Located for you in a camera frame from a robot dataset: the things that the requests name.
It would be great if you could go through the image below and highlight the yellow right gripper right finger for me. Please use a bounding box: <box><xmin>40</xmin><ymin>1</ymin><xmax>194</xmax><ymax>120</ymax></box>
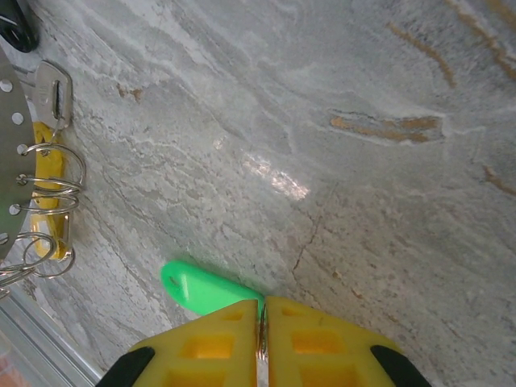
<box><xmin>264</xmin><ymin>296</ymin><xmax>433</xmax><ymax>387</ymax></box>

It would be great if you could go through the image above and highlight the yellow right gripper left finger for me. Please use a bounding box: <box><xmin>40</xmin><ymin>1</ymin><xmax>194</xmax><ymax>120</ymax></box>
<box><xmin>96</xmin><ymin>300</ymin><xmax>259</xmax><ymax>387</ymax></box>

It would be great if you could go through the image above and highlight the small silver key ring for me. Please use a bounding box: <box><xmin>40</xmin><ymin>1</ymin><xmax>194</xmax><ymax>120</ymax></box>
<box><xmin>255</xmin><ymin>304</ymin><xmax>270</xmax><ymax>364</ymax></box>

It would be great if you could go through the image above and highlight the green key tag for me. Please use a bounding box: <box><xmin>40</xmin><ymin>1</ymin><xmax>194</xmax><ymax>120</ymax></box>
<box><xmin>160</xmin><ymin>260</ymin><xmax>266</xmax><ymax>316</ymax></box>

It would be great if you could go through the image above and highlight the silver key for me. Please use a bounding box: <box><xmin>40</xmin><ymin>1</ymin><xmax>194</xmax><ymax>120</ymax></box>
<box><xmin>22</xmin><ymin>60</ymin><xmax>75</xmax><ymax>131</ymax></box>

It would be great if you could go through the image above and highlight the silver perforated keyring plate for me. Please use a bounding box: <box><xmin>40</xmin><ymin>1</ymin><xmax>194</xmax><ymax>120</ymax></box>
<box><xmin>0</xmin><ymin>48</ymin><xmax>36</xmax><ymax>265</ymax></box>

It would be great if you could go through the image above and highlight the yellow key tag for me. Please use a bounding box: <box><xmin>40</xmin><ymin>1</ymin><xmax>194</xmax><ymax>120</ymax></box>
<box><xmin>31</xmin><ymin>212</ymin><xmax>74</xmax><ymax>262</ymax></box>
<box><xmin>31</xmin><ymin>120</ymin><xmax>68</xmax><ymax>213</ymax></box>

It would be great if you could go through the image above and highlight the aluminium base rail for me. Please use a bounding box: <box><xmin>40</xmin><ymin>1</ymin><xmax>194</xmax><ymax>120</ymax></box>
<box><xmin>0</xmin><ymin>289</ymin><xmax>102</xmax><ymax>387</ymax></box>

